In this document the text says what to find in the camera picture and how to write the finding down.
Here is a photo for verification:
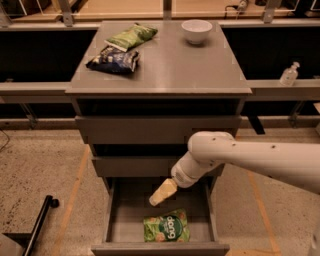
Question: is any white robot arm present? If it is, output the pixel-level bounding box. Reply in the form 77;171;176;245
149;131;320;206

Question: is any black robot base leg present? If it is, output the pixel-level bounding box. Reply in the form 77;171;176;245
22;195;59;256

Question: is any green dang rice chip bag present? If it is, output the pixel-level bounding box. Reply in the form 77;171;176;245
143;208;190;242

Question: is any white bowl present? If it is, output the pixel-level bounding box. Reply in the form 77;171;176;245
181;19;213;45

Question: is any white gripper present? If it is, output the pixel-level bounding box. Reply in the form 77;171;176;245
149;152;210;206

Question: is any dark blue snack bag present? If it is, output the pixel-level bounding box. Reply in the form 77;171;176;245
86;46;140;74

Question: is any black cable on floor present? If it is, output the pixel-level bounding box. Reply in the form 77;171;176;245
0;129;11;154

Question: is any green snack bag on counter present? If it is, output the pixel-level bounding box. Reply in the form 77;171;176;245
105;23;158;52

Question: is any grey drawer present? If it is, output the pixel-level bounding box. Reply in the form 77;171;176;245
92;157;178;177
91;177;230;256
75;116;241;144

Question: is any grey bottom drawer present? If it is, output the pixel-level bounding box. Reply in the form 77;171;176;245
91;177;230;256

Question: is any grey middle drawer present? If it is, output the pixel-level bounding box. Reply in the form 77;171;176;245
92;157;178;177

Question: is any grey drawer cabinet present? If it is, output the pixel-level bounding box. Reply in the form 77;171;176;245
64;20;253;188

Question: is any black cable with plug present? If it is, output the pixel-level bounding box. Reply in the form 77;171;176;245
222;0;248;20

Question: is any grey top drawer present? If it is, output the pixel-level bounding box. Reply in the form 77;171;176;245
75;116;241;144

